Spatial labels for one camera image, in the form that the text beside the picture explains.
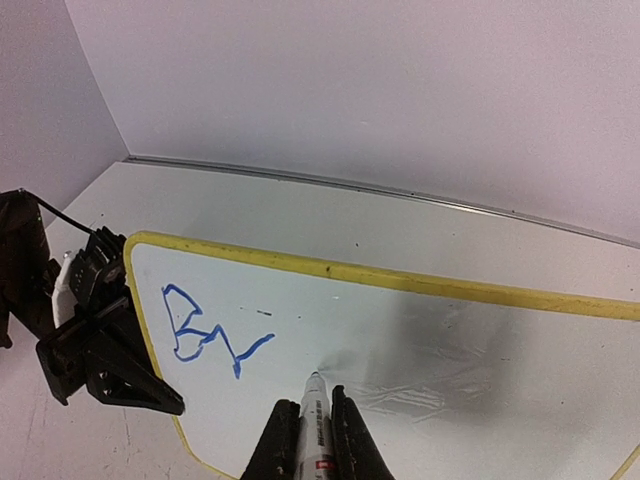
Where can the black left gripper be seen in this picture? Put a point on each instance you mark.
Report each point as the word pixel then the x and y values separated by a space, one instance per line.
pixel 103 350

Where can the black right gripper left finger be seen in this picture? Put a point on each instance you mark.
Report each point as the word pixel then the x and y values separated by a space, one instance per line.
pixel 275 453

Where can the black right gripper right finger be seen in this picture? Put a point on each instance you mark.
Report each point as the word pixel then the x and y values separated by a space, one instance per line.
pixel 355 451

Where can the black whiteboard marker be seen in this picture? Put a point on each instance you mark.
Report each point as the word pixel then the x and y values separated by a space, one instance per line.
pixel 314 452

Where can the yellow framed small whiteboard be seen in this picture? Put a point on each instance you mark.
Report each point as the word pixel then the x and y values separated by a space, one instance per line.
pixel 454 382

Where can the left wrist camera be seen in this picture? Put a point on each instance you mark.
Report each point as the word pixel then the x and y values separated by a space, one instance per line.
pixel 91 279

